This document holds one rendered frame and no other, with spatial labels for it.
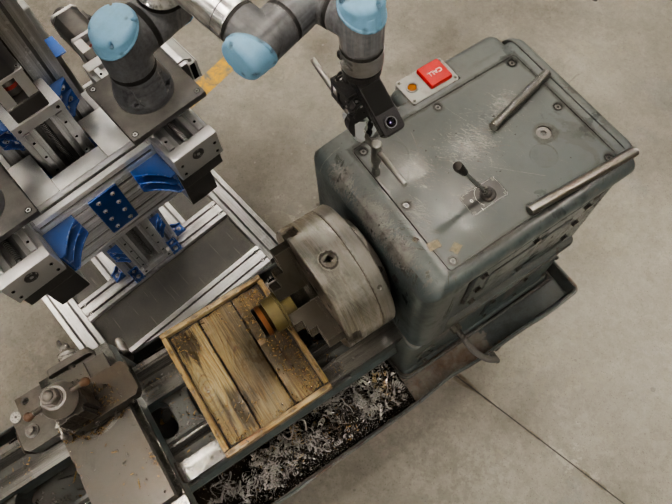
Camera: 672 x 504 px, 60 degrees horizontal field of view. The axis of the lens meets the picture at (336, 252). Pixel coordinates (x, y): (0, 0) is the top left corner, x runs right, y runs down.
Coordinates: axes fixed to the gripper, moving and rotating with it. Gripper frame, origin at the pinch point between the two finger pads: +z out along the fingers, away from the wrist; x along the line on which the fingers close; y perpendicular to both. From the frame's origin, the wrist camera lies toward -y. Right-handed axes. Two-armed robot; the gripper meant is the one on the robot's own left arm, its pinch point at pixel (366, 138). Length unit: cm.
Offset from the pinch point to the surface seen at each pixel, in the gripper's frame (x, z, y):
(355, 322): 20.7, 19.4, -26.0
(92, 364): 76, 39, 6
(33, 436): 97, 44, 0
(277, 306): 32.3, 22.7, -12.5
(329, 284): 21.7, 12.3, -18.1
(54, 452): 96, 48, -5
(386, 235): 6.0, 11.1, -16.1
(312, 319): 27.4, 23.8, -19.0
